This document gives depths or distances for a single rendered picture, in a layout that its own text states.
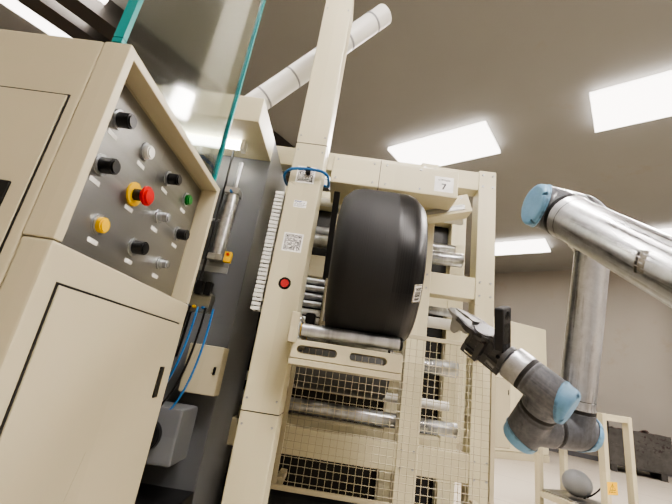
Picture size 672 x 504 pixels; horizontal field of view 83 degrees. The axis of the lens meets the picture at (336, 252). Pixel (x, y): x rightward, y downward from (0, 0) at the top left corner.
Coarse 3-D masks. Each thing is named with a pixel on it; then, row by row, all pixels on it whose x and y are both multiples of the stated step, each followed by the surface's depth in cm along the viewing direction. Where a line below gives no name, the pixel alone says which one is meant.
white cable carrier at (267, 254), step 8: (280, 192) 150; (280, 200) 149; (272, 208) 148; (280, 208) 148; (272, 216) 149; (280, 216) 151; (272, 224) 146; (272, 232) 145; (272, 240) 144; (264, 248) 143; (272, 248) 145; (264, 256) 142; (272, 256) 145; (264, 264) 141; (264, 272) 140; (256, 280) 139; (264, 280) 142; (256, 288) 138; (264, 288) 139; (256, 296) 137; (256, 304) 136
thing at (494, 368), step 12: (480, 324) 105; (468, 336) 105; (480, 336) 102; (492, 336) 101; (468, 348) 104; (480, 348) 101; (492, 348) 100; (480, 360) 103; (492, 360) 101; (504, 360) 96; (492, 372) 100
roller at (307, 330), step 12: (312, 324) 127; (312, 336) 125; (324, 336) 125; (336, 336) 124; (348, 336) 124; (360, 336) 124; (372, 336) 125; (384, 336) 125; (384, 348) 125; (396, 348) 124
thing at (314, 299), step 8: (312, 280) 180; (320, 280) 180; (312, 288) 177; (320, 288) 177; (304, 296) 177; (312, 296) 177; (320, 296) 177; (304, 304) 175; (312, 304) 175; (320, 304) 175; (304, 312) 175; (312, 312) 175; (320, 312) 188; (320, 320) 172
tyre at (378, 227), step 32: (352, 192) 139; (384, 192) 138; (352, 224) 123; (384, 224) 123; (416, 224) 124; (352, 256) 119; (384, 256) 119; (416, 256) 120; (352, 288) 120; (384, 288) 119; (352, 320) 124; (384, 320) 123
